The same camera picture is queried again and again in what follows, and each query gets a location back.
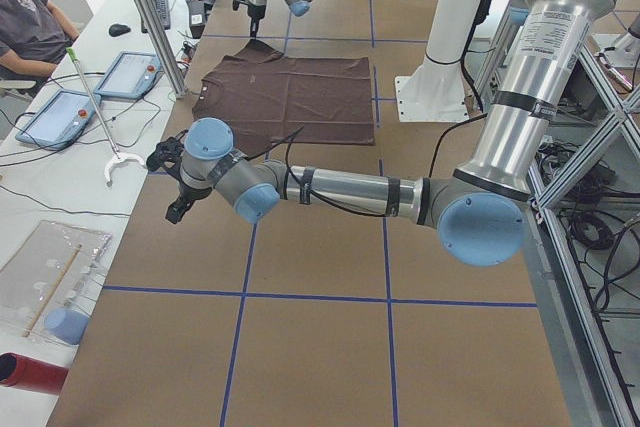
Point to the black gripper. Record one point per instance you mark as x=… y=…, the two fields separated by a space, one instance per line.
x=256 y=13
x=188 y=193

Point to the dark brown t-shirt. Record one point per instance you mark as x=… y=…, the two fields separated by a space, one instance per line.
x=264 y=95

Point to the white reacher grabber tool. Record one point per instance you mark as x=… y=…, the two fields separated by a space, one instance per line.
x=119 y=157

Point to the black keyboard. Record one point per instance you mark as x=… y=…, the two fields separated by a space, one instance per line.
x=162 y=8

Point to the blue tape line crosswise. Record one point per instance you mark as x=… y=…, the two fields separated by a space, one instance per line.
x=326 y=298

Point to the blue tape line lengthwise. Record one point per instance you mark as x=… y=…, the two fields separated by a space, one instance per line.
x=385 y=246

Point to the far blue teach pendant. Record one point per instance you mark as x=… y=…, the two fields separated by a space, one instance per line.
x=130 y=76

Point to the blue teach pendant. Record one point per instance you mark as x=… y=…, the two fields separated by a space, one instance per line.
x=130 y=76
x=59 y=122

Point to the clear plastic bag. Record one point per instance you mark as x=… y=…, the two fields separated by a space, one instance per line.
x=58 y=266

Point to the black computer mouse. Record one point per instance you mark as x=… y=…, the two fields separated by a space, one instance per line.
x=116 y=30

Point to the near blue teach pendant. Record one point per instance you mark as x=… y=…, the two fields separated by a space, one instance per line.
x=59 y=122

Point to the blue plastic cup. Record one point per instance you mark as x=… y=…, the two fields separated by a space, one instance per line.
x=66 y=324

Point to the seated person grey shirt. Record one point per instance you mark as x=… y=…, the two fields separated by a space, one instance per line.
x=34 y=37

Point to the red cylinder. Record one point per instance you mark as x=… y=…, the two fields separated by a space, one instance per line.
x=26 y=373

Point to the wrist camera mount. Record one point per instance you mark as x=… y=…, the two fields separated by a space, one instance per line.
x=167 y=156
x=236 y=4

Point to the aluminium frame post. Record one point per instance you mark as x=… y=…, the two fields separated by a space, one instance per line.
x=160 y=42

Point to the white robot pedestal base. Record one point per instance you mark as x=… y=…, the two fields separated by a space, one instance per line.
x=435 y=91

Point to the aluminium frame structure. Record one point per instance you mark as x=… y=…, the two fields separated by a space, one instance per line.
x=584 y=262

